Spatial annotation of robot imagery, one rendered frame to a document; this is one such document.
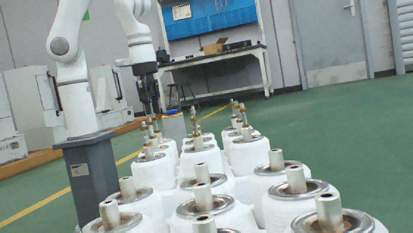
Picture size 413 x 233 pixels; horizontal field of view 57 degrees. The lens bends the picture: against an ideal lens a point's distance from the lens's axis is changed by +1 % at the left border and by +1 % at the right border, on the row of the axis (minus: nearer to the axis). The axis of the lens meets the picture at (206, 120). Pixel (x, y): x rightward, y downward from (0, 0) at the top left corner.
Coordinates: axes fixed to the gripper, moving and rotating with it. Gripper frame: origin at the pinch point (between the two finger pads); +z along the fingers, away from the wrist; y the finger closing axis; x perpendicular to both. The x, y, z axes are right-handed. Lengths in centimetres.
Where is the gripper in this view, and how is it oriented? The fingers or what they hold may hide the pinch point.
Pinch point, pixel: (153, 110)
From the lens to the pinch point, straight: 113.9
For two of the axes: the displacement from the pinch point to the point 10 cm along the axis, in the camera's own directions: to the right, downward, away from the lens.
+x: -9.7, 1.5, 1.9
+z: 1.7, 9.8, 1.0
